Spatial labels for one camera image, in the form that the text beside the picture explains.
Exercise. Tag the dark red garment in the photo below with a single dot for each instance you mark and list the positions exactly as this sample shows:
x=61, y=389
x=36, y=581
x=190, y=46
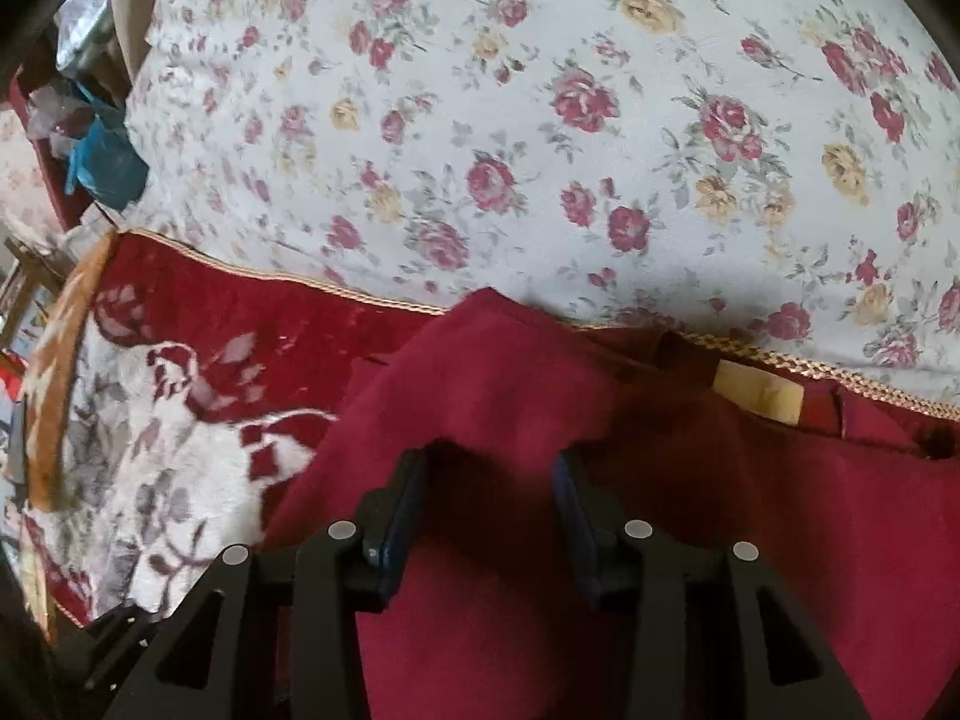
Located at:
x=495, y=390

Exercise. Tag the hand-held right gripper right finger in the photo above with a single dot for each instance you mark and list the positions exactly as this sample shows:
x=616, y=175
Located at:
x=576, y=517

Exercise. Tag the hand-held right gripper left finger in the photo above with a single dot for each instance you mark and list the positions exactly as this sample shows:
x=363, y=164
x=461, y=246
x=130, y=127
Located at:
x=399, y=510

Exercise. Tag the clear plastic wrap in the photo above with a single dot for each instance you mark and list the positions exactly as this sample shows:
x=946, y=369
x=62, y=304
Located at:
x=82, y=30

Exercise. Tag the red white floral plush blanket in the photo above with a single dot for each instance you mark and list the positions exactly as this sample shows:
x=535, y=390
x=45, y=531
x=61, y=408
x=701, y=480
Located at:
x=187, y=405

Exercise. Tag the white floral bed sheet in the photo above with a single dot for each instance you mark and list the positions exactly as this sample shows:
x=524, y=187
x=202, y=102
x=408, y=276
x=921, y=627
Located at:
x=480, y=127

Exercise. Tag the blue plastic bag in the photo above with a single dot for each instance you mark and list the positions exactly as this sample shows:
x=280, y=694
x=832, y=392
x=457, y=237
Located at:
x=105, y=157

